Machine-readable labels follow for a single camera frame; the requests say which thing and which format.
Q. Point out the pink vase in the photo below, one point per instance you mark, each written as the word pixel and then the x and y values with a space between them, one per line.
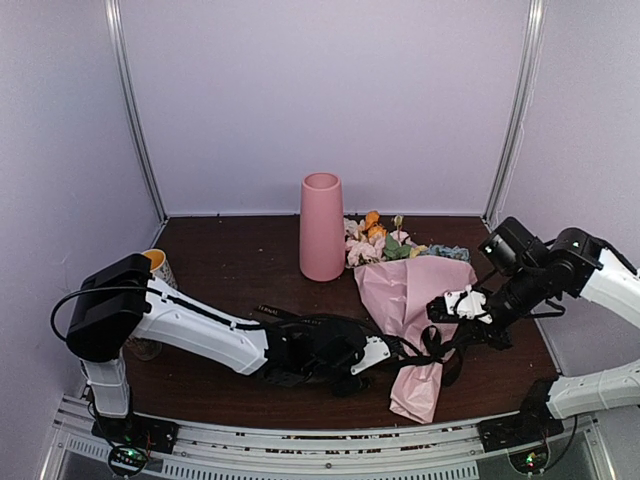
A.
pixel 321 232

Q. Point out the clear printed glass cup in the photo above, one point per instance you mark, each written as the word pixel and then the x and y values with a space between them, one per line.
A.
pixel 144 349

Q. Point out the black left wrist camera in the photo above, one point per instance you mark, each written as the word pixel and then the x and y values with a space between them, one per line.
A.
pixel 339 352

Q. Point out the aluminium corner post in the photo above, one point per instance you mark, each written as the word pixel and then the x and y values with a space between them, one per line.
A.
pixel 117 36
pixel 524 89

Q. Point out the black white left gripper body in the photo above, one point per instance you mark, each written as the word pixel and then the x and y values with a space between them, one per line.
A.
pixel 323 377

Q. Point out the pink wrapping paper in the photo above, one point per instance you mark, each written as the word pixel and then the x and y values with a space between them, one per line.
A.
pixel 395 294

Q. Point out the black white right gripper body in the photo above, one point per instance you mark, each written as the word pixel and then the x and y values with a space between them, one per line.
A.
pixel 527 290

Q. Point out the black ribbon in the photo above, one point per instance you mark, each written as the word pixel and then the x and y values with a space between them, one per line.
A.
pixel 404 353

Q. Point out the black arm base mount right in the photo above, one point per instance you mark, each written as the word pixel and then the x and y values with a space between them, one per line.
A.
pixel 516 430

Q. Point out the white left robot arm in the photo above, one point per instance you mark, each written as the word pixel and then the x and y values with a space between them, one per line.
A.
pixel 126 300

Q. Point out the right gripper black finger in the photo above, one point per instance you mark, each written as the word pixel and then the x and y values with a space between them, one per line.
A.
pixel 478 333
pixel 437 311

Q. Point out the aluminium right corner post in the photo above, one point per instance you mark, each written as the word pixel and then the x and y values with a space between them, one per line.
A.
pixel 524 89

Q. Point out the yellow-inside paper cup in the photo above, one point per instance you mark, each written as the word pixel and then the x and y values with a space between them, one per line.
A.
pixel 160 266

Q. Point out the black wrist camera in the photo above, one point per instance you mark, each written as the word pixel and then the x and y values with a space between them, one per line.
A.
pixel 339 352
pixel 511 245

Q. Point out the aluminium left corner post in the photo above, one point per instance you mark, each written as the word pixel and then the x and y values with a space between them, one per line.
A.
pixel 117 36

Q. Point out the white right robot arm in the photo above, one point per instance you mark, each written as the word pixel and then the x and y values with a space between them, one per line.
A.
pixel 575 263

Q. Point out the aluminium front rail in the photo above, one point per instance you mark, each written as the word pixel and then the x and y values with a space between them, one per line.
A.
pixel 442 451

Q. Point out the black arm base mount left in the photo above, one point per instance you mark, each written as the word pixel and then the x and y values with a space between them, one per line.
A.
pixel 143 432

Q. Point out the artificial flower bouquet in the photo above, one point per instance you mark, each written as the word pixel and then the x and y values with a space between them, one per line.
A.
pixel 369 241

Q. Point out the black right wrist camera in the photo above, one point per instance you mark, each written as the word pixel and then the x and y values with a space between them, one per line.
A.
pixel 511 245

